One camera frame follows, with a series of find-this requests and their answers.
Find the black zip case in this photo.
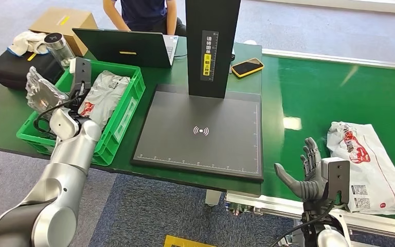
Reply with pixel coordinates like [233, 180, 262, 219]
[0, 51, 64, 91]

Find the dark laptop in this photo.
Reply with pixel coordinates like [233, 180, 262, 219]
[72, 28, 179, 69]

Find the green conveyor belt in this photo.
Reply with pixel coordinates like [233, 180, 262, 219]
[224, 48, 395, 247]

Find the phone in yellow case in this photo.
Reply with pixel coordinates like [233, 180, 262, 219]
[230, 58, 265, 79]

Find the black weighing device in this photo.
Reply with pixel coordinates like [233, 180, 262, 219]
[131, 0, 264, 182]

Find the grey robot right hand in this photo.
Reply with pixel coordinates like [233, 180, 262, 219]
[274, 137, 328, 202]

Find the white cloth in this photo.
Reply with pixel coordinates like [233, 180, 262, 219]
[7, 31, 49, 57]

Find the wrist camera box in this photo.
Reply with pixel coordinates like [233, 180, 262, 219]
[68, 57, 93, 101]
[321, 157, 351, 205]

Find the green plastic crate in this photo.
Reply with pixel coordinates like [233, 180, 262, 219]
[16, 59, 147, 167]

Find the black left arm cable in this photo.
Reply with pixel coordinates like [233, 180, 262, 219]
[33, 89, 84, 137]

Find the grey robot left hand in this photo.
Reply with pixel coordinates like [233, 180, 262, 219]
[25, 66, 70, 116]

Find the ruler label with yellow patch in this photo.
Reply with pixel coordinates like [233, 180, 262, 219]
[201, 30, 220, 82]

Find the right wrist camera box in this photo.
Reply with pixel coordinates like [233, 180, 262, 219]
[321, 157, 351, 205]

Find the white table leg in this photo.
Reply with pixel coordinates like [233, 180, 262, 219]
[205, 189, 224, 207]

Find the glass bottle black lid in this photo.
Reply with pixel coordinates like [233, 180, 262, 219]
[44, 32, 77, 68]

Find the white courier bag red print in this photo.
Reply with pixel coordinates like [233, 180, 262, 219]
[78, 70, 131, 130]
[327, 121, 395, 216]

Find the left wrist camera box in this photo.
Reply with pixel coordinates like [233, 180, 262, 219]
[68, 57, 93, 101]

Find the cardboard box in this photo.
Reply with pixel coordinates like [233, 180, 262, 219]
[28, 7, 98, 57]

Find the yellow floor marker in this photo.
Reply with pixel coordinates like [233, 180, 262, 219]
[163, 235, 215, 247]

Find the person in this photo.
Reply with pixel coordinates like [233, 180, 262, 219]
[102, 0, 187, 37]

